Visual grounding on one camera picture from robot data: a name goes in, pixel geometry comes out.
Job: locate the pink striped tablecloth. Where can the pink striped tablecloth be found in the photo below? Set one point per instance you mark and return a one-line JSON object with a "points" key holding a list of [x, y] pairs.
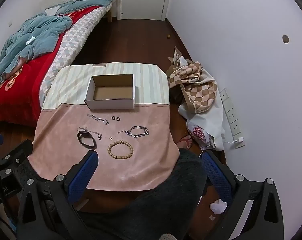
{"points": [[141, 160]]}

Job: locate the blue quilt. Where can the blue quilt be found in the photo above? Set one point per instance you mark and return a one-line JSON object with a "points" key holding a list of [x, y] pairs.
{"points": [[40, 32]]}

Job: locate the white charger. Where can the white charger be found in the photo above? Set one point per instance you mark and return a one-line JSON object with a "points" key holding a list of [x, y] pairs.
{"points": [[240, 141]]}

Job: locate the crumpled white paper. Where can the crumpled white paper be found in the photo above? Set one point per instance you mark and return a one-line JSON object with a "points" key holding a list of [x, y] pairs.
{"points": [[218, 206]]}

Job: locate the white door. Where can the white door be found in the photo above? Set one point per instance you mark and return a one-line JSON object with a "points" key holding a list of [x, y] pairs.
{"points": [[141, 0]]}

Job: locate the white tissue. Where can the white tissue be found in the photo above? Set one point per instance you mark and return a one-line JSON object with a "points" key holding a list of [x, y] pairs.
{"points": [[30, 40]]}

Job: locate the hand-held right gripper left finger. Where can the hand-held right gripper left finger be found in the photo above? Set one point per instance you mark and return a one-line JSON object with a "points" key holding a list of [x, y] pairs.
{"points": [[83, 173]]}

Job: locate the dark fuzzy pants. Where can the dark fuzzy pants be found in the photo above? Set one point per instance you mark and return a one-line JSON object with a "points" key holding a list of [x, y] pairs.
{"points": [[161, 200]]}

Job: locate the dark brown bag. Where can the dark brown bag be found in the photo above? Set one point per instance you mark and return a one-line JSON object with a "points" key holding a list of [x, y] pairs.
{"points": [[176, 96]]}

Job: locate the white cardboard box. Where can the white cardboard box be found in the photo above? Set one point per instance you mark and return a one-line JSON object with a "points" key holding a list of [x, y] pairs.
{"points": [[110, 93]]}

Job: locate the black smart band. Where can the black smart band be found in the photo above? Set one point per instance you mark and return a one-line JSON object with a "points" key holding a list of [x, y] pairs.
{"points": [[87, 145]]}

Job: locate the bed with red blanket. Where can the bed with red blanket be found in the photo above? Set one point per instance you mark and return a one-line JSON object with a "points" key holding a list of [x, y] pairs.
{"points": [[18, 90]]}

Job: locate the checkered bed sheet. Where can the checkered bed sheet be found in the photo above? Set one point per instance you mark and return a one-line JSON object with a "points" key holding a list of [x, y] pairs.
{"points": [[73, 42]]}

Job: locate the red print plastic bag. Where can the red print plastic bag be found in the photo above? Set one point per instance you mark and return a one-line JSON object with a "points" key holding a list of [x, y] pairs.
{"points": [[198, 133]]}

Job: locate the white power strip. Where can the white power strip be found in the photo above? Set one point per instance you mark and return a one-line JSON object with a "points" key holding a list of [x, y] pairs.
{"points": [[232, 115]]}

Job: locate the brown checkered cloth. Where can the brown checkered cloth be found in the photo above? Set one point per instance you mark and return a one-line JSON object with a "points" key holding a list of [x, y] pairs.
{"points": [[191, 77]]}

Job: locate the white plastic bag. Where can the white plastic bag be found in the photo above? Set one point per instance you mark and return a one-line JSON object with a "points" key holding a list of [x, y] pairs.
{"points": [[216, 122]]}

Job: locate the foot in red sandal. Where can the foot in red sandal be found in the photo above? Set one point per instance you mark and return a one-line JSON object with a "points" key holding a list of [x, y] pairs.
{"points": [[188, 142]]}

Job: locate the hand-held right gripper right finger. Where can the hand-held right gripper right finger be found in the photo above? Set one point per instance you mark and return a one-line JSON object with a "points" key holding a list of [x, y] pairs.
{"points": [[216, 175]]}

